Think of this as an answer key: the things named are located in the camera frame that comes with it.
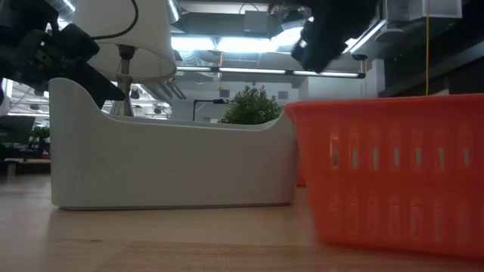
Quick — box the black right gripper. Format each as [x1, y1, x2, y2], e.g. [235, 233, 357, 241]
[290, 14, 375, 73]

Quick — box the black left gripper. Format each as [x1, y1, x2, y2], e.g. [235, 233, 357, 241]
[0, 23, 126, 110]

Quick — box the grey plastic bin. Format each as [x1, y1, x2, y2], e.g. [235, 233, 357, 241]
[48, 77, 299, 211]

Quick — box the white shade table lamp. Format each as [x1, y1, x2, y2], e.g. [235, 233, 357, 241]
[73, 0, 178, 117]

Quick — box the background green plant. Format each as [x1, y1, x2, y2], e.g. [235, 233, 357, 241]
[29, 126, 51, 159]

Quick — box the long ceiling light bar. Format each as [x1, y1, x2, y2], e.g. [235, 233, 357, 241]
[175, 66, 367, 79]

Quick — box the small potted green plant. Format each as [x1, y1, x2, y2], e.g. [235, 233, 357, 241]
[220, 85, 284, 125]

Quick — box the orange plastic mesh basket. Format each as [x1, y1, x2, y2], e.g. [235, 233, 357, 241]
[284, 93, 484, 260]

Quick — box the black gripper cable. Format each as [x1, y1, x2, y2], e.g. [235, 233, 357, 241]
[89, 0, 140, 41]

